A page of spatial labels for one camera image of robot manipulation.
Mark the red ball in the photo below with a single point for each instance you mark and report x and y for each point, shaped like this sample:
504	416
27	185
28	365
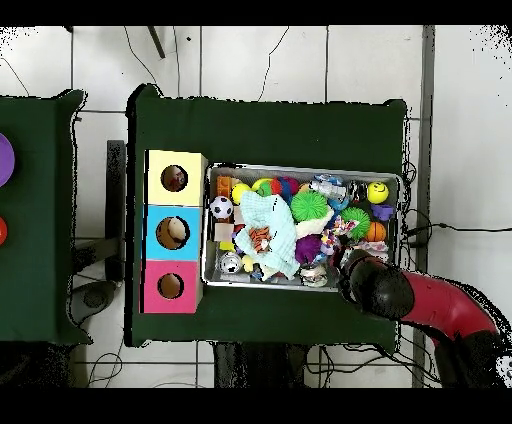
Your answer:
2	231

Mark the large polka dot cloth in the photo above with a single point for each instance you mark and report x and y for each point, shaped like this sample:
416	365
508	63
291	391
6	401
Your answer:
376	246

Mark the yellow smiley ball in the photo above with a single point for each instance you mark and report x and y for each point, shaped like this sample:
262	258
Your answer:
377	192

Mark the black and white soccer ball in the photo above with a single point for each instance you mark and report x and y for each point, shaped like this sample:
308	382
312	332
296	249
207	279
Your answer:
221	208

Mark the yellow tennis ball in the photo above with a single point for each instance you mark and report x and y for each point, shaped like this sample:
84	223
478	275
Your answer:
240	192

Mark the silver robot toy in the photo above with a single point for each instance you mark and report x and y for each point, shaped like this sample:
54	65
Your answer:
328	188

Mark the colourful patterned cloth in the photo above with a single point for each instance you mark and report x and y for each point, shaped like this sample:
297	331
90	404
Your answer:
340	227

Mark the black stand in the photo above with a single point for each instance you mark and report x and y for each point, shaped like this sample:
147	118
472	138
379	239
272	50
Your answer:
116	180

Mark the purple plate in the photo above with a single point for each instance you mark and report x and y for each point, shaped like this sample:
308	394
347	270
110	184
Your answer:
6	160

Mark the small green spiky ball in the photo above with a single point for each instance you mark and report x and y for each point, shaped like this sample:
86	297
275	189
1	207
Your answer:
356	222

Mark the wooden box with three holes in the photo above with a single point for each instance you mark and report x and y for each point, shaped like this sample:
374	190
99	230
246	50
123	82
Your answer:
158	196

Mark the small tiger plush toy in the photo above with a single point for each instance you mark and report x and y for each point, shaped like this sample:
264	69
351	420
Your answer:
260	239

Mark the dark green tablecloth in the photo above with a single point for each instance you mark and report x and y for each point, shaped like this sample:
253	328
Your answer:
36	240
272	132

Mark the black tripod leg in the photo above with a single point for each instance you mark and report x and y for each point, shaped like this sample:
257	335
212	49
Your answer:
156	43

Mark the orange basketball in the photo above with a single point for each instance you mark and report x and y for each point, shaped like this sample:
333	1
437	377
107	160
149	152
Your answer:
376	232

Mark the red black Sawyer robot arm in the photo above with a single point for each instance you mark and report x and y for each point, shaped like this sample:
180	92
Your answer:
440	304

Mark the mint green cloth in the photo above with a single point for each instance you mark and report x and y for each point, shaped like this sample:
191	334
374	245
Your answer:
268	216

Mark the large green spiky ball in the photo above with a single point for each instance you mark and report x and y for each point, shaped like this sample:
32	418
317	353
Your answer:
308	206

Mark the silver mesh bin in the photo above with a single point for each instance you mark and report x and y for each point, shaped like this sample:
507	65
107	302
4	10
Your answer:
280	284

